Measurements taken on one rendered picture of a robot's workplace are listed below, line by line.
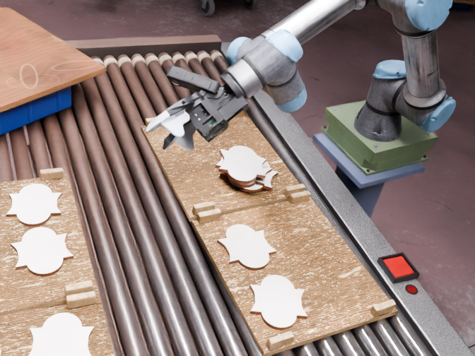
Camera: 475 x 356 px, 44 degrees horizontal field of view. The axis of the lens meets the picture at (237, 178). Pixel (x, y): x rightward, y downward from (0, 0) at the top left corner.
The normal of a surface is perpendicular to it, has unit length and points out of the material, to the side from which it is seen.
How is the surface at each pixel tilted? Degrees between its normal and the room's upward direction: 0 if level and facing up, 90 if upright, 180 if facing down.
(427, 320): 0
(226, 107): 43
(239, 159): 0
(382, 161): 90
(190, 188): 0
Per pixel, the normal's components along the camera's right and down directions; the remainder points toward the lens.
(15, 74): 0.15, -0.77
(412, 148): 0.47, 0.61
